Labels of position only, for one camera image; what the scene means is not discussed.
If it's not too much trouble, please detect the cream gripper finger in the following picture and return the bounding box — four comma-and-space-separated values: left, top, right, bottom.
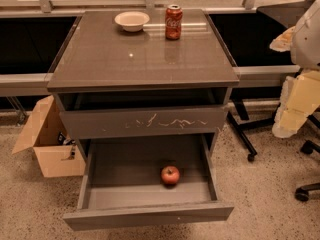
272, 70, 320, 138
269, 27, 295, 52

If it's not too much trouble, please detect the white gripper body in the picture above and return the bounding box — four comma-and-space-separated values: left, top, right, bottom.
291, 0, 320, 70

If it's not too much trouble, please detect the red apple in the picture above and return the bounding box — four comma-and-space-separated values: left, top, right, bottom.
161, 166, 180, 185

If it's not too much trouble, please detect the grey drawer cabinet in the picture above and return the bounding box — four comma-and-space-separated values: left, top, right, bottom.
46, 9, 240, 232

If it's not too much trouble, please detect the open grey middle drawer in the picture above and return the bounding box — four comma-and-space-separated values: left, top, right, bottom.
64, 134, 234, 231

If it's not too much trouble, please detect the closed grey top drawer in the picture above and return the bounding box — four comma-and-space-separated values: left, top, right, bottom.
60, 106, 227, 139

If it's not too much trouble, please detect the black office chair base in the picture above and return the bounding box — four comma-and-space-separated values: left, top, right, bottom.
294, 114, 320, 203

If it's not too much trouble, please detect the red soda can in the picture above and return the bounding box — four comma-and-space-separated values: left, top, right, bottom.
165, 4, 183, 40

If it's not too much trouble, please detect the white paper bowl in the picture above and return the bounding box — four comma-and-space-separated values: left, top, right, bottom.
115, 11, 150, 32

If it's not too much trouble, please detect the open cardboard box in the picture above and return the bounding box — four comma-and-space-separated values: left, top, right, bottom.
12, 96, 85, 177

